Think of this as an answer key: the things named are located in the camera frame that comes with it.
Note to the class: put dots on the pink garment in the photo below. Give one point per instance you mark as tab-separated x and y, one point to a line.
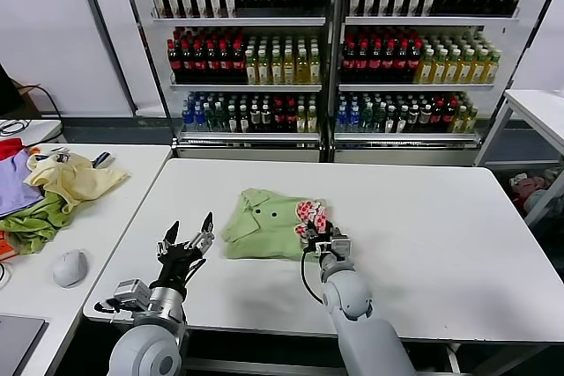
531	184

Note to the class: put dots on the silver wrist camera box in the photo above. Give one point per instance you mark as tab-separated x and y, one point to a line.
341	249
131	292

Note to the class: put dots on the pale yellow garment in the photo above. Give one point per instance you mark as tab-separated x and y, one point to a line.
75	182

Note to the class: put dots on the white beverage shelf unit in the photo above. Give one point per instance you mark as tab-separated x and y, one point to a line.
247	21
432	20

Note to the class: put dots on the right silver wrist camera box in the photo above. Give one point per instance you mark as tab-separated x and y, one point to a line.
341	249

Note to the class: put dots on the white computer mouse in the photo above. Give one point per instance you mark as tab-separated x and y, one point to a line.
69	268

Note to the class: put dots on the grey wall rail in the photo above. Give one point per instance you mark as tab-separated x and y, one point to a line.
106	37

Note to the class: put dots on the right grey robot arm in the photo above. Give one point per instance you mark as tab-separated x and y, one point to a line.
352	301

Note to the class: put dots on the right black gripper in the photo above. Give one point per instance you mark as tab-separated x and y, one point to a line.
319	244

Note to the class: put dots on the brown cardboard box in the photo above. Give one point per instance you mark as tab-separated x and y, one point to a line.
31	108

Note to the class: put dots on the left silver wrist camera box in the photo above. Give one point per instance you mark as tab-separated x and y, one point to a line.
131	292

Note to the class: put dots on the orange flat item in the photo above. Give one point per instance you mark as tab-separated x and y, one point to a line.
5	250

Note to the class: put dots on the crumpled green garment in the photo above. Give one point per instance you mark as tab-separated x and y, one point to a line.
35	226

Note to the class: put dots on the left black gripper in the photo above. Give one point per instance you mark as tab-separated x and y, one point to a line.
176	266

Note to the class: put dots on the white side table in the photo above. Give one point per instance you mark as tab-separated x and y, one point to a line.
537	112

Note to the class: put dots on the red garment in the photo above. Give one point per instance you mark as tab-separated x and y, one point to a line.
9	147

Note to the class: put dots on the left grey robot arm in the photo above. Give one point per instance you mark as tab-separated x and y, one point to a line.
145	345

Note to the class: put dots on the green polo shirt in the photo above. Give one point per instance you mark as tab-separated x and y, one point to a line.
264	235

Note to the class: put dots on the black monitor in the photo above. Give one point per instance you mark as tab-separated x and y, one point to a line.
6	94

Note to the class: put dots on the yellow tea bottle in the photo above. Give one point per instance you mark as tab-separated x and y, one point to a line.
250	70
276	70
427	69
314	70
465	69
302	70
452	69
289	70
440	69
263	70
479	69
492	69

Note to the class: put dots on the purple garment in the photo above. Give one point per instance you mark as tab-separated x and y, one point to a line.
13	186

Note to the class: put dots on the red cap cola bottle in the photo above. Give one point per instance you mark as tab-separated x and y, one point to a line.
225	64
401	64
238	64
361	64
375	64
388	64
212	64
413	64
175	64
348	64
187	64
199	64

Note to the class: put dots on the navy white striped cloth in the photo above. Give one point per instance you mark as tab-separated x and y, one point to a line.
102	159

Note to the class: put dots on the grey laptop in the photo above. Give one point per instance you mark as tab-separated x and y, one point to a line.
17	341

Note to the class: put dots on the white printed garment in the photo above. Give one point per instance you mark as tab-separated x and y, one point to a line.
59	157

